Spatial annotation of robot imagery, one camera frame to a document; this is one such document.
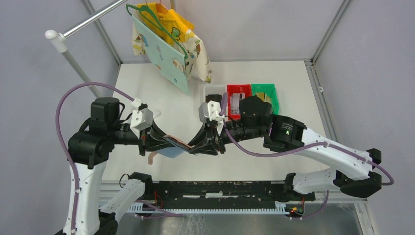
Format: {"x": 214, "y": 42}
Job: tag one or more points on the green plastic bin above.
{"x": 271, "y": 91}

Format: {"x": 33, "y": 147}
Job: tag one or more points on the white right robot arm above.
{"x": 348, "y": 170}

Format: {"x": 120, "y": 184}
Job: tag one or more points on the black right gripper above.
{"x": 208, "y": 149}

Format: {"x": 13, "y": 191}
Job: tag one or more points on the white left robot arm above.
{"x": 88, "y": 151}

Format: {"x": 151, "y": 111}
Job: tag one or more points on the green clothes hanger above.
{"x": 155, "y": 22}

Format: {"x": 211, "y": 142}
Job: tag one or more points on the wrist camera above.
{"x": 210, "y": 113}
{"x": 142, "y": 117}

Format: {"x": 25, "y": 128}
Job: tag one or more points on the red plastic bin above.
{"x": 240, "y": 88}

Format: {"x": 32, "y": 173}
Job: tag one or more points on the yellow patterned children shirt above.
{"x": 197, "y": 63}

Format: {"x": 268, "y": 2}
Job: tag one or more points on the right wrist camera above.
{"x": 210, "y": 113}

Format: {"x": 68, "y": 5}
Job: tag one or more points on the white plastic bin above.
{"x": 215, "y": 89}

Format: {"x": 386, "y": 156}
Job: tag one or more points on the white cards stack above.
{"x": 236, "y": 98}

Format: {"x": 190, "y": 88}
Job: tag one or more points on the gold cards stack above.
{"x": 264, "y": 97}

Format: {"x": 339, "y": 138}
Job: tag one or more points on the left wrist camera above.
{"x": 142, "y": 117}

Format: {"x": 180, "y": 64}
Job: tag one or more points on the light green cartoon garment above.
{"x": 169, "y": 61}

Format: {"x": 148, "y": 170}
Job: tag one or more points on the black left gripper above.
{"x": 146, "y": 141}

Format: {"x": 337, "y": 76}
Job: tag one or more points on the black cards stack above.
{"x": 214, "y": 97}

